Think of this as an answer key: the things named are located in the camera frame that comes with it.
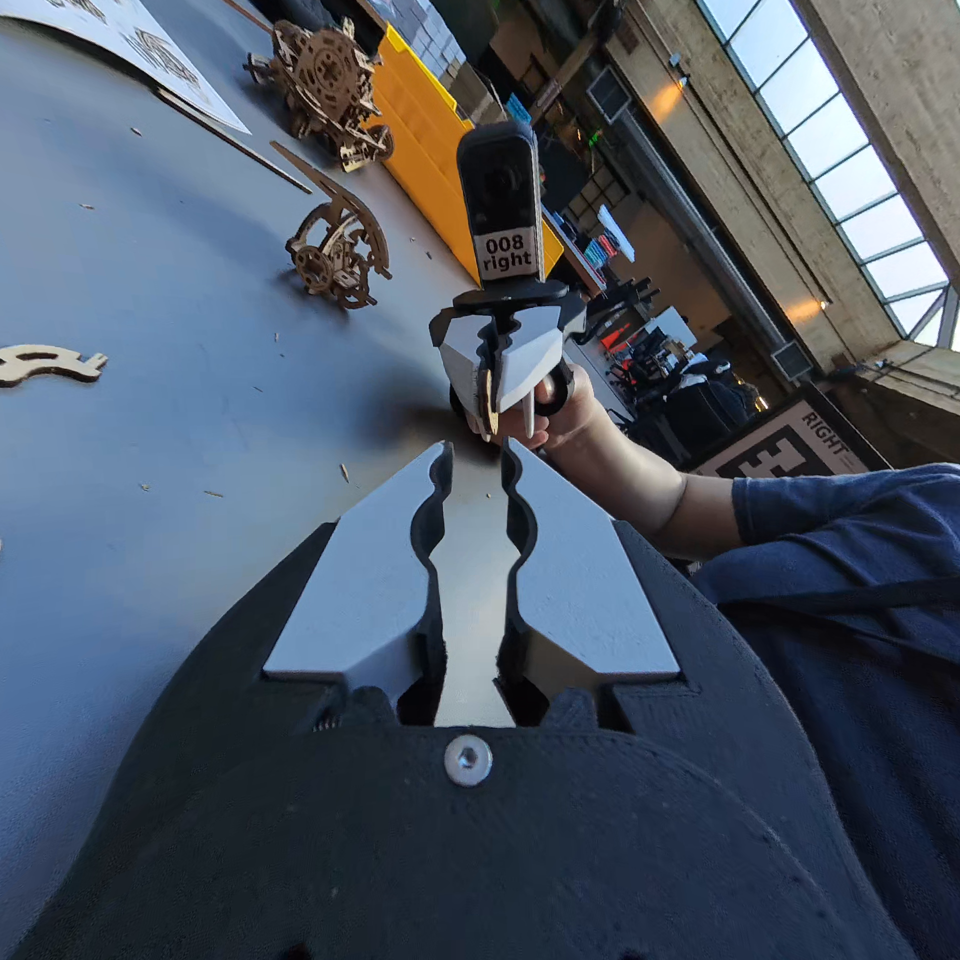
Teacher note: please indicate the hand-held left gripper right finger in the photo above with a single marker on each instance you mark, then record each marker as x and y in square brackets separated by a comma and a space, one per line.
[592, 600]

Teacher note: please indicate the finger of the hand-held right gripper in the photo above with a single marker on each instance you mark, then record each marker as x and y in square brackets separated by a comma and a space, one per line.
[529, 367]
[461, 367]

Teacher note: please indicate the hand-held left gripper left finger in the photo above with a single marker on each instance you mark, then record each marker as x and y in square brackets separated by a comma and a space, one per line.
[352, 600]

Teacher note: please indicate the person's right forearm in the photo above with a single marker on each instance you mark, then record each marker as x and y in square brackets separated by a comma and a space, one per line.
[637, 480]

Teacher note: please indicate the large wooden gear model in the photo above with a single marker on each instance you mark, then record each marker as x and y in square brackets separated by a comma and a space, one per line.
[326, 82]

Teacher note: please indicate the curved wooden model part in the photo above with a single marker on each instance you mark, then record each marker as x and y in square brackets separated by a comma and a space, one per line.
[30, 373]

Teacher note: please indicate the person's right hand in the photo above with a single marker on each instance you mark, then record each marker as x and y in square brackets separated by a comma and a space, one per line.
[581, 420]

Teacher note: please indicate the orange traffic cone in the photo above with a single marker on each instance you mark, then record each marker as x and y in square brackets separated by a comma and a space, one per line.
[611, 341]

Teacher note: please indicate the small wooden gear assembly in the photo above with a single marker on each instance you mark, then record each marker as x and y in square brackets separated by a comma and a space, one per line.
[330, 262]

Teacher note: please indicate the yellow plastic bin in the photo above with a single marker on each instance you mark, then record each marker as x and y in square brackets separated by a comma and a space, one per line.
[420, 135]

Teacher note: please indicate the black and white sign board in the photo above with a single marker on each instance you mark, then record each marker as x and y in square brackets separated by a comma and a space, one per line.
[787, 450]

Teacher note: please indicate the stack of small pale boxes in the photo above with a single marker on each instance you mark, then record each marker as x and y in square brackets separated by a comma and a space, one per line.
[439, 37]

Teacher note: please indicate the thin wooden stick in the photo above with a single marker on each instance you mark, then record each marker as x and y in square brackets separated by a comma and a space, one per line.
[225, 135]

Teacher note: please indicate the printed instruction booklet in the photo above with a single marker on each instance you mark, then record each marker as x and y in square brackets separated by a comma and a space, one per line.
[150, 45]

